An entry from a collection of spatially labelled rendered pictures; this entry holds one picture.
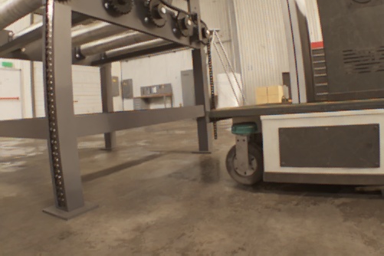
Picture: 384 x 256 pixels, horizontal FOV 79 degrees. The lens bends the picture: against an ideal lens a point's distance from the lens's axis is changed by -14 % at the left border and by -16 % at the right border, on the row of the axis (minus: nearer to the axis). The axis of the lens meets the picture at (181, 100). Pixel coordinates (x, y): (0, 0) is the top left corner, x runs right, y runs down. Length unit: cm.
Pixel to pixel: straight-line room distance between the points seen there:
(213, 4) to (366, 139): 1204
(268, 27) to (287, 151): 1082
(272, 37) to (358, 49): 1062
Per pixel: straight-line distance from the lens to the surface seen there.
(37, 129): 108
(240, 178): 114
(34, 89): 1127
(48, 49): 92
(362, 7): 103
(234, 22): 1194
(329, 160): 94
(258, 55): 1156
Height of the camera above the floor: 35
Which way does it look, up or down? 1 degrees up
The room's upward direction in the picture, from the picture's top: 4 degrees counter-clockwise
